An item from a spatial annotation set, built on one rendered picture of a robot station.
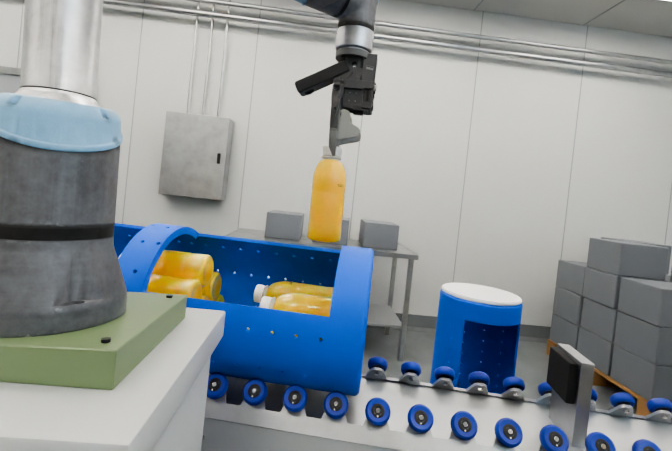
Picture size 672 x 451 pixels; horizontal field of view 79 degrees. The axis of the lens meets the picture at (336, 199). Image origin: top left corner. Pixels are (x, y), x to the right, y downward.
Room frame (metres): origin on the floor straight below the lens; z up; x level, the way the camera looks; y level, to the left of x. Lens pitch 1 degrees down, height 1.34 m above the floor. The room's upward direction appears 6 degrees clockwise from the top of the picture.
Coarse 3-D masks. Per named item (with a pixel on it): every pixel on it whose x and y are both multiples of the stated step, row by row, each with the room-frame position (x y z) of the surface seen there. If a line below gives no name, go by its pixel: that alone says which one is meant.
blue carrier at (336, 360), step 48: (144, 240) 0.78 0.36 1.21; (192, 240) 0.95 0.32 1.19; (240, 240) 0.92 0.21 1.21; (144, 288) 0.73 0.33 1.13; (240, 288) 0.98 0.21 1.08; (336, 288) 0.71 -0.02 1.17; (240, 336) 0.70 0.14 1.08; (288, 336) 0.69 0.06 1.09; (336, 336) 0.68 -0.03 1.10; (288, 384) 0.75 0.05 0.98; (336, 384) 0.71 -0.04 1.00
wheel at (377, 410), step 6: (372, 402) 0.72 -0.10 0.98; (378, 402) 0.72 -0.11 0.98; (384, 402) 0.72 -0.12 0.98; (366, 408) 0.71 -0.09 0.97; (372, 408) 0.71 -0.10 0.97; (378, 408) 0.71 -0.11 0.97; (384, 408) 0.71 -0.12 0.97; (366, 414) 0.71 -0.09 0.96; (372, 414) 0.70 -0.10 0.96; (378, 414) 0.70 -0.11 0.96; (384, 414) 0.70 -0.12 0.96; (372, 420) 0.70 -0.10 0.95; (378, 420) 0.70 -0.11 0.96; (384, 420) 0.70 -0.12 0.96
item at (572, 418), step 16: (560, 352) 0.79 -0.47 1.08; (576, 352) 0.78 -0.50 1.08; (560, 368) 0.77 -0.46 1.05; (576, 368) 0.74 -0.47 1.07; (592, 368) 0.73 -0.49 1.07; (560, 384) 0.76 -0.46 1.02; (576, 384) 0.74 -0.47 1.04; (592, 384) 0.73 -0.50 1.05; (560, 400) 0.79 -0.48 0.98; (576, 400) 0.73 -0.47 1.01; (560, 416) 0.78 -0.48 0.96; (576, 416) 0.73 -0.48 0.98; (576, 432) 0.73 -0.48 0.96
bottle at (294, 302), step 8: (280, 296) 0.78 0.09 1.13; (288, 296) 0.77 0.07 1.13; (296, 296) 0.77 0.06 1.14; (304, 296) 0.77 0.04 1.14; (312, 296) 0.77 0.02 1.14; (320, 296) 0.78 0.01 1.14; (272, 304) 0.77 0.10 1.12; (280, 304) 0.76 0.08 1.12; (288, 304) 0.75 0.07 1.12; (296, 304) 0.75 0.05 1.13; (304, 304) 0.75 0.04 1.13; (312, 304) 0.75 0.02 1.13; (320, 304) 0.75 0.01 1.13; (328, 304) 0.75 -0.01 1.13; (304, 312) 0.75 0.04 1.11; (312, 312) 0.74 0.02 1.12; (320, 312) 0.74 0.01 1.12; (328, 312) 0.74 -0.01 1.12
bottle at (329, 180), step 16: (336, 160) 0.82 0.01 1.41; (320, 176) 0.80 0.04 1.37; (336, 176) 0.80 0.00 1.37; (320, 192) 0.80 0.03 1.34; (336, 192) 0.80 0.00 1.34; (320, 208) 0.80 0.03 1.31; (336, 208) 0.81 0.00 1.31; (320, 224) 0.80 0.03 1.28; (336, 224) 0.81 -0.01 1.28; (320, 240) 0.80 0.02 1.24; (336, 240) 0.81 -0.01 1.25
